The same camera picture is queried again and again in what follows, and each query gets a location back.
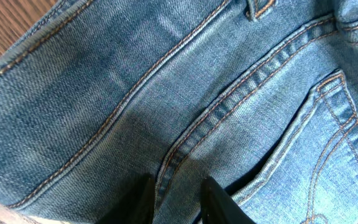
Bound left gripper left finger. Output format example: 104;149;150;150
96;175;155;224

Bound light blue denim jeans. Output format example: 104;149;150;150
0;0;358;223

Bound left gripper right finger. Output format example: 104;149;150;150
200;177;255;224

